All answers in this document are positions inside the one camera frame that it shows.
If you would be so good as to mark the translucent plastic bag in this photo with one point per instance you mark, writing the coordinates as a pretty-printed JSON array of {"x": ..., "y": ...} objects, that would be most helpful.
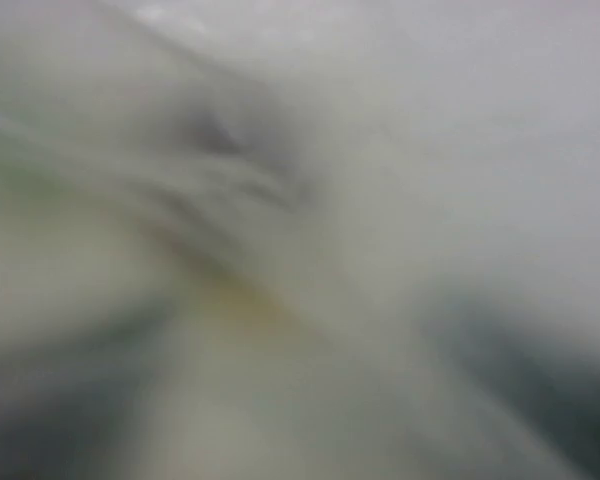
[{"x": 299, "y": 239}]

